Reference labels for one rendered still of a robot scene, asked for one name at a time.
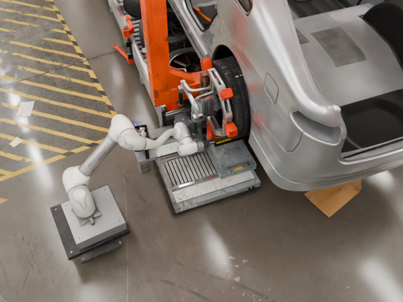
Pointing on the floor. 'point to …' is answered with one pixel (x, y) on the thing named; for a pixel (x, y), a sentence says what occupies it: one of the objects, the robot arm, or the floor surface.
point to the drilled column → (144, 167)
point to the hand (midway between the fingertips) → (225, 137)
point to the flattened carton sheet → (334, 196)
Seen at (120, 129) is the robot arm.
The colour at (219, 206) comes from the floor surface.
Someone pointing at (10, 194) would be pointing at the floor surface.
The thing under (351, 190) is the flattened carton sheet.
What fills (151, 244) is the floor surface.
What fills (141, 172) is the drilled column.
